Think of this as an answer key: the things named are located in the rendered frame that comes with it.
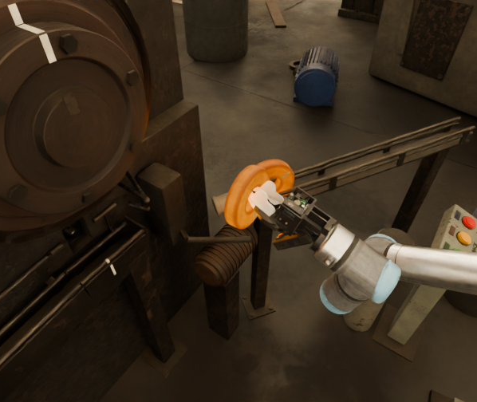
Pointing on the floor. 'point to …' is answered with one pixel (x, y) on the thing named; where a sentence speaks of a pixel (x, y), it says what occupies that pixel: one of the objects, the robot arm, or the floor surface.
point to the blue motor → (317, 77)
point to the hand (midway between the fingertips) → (249, 191)
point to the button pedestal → (404, 316)
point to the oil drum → (216, 29)
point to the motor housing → (224, 277)
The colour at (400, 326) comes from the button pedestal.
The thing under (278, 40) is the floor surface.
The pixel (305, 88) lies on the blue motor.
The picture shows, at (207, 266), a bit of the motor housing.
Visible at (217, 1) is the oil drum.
